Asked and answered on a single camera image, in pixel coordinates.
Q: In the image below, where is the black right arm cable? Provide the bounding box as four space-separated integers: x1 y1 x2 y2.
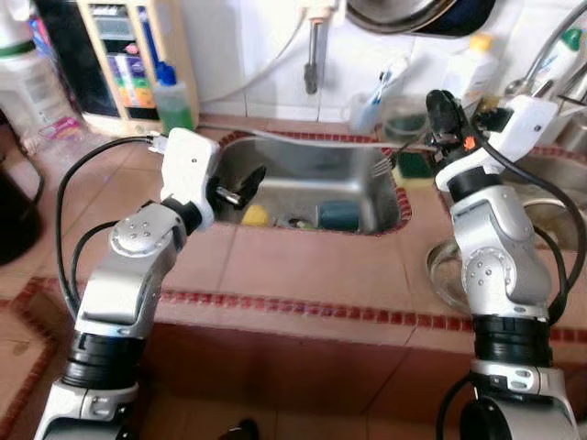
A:
468 128 587 322

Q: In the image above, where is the hanging metal pan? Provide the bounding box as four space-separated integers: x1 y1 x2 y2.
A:
344 0 501 38

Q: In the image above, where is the metal bowl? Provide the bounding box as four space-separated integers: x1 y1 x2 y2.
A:
425 240 478 311

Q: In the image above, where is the clear plastic cup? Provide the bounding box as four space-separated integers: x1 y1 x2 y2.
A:
351 90 384 134

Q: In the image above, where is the chrome wall tap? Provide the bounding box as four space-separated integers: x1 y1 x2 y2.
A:
298 0 340 95

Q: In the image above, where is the yellow plastic bowl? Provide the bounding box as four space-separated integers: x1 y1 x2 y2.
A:
241 203 272 228

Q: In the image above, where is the dark robot foot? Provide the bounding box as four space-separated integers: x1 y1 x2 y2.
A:
220 419 260 440

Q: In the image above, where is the white hose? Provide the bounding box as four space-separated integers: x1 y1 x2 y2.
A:
197 119 432 152

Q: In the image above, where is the clear plastic bucket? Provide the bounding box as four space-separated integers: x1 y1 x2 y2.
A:
381 92 432 148

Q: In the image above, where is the chrome swivel tap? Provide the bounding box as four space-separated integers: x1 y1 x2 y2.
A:
503 5 587 106

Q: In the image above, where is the blue cup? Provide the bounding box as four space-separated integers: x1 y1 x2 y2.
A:
316 200 363 230

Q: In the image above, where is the clear plastic bottle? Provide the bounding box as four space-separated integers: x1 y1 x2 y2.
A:
0 0 85 152

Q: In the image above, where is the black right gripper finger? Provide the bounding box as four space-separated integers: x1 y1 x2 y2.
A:
425 90 448 153
440 88 467 139

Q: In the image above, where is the beige water purifier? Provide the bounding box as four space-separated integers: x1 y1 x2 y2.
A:
32 0 201 134

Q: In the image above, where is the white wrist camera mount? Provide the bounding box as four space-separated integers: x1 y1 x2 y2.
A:
147 128 221 230
434 94 560 193

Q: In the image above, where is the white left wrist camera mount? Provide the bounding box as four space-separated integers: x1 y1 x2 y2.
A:
147 128 221 230

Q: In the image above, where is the green dish soap bottle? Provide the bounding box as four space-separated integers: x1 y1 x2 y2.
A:
151 60 195 134

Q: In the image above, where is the white bottle green cap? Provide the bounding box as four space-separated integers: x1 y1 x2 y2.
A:
537 27 586 93

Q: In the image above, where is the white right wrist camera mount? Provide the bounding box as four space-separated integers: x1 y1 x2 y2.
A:
434 94 560 193

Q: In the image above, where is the white detergent bottle yellow cap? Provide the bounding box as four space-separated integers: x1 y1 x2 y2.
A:
445 32 501 116

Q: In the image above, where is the metal strainer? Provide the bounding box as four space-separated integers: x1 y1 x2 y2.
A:
523 197 587 253

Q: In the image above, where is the blue toothbrush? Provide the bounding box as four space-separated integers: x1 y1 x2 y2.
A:
367 60 409 106

